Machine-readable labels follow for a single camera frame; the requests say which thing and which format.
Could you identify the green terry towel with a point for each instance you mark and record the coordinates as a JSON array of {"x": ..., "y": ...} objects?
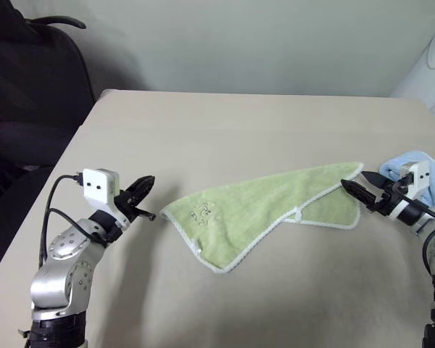
[{"x": 246, "y": 214}]

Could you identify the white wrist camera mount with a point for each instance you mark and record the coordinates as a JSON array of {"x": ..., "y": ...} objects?
[
  {"x": 96, "y": 183},
  {"x": 419, "y": 178}
]

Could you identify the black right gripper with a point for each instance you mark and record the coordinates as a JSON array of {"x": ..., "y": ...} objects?
[{"x": 389, "y": 197}]

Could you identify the light blue terry towel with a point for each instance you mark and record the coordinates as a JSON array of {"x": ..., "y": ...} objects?
[{"x": 395, "y": 165}]

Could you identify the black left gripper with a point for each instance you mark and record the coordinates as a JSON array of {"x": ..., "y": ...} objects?
[{"x": 127, "y": 204}]

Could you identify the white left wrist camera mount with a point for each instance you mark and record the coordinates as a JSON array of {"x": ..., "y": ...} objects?
[{"x": 96, "y": 183}]

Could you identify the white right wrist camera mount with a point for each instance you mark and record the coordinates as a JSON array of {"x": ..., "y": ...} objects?
[{"x": 419, "y": 178}]

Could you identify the white rounded plastic object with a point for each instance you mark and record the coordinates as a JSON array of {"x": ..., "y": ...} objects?
[{"x": 433, "y": 65}]

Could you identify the black office chair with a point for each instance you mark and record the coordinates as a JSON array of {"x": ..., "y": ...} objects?
[{"x": 32, "y": 83}]

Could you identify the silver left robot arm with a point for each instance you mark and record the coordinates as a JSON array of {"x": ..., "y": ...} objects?
[{"x": 63, "y": 268}]

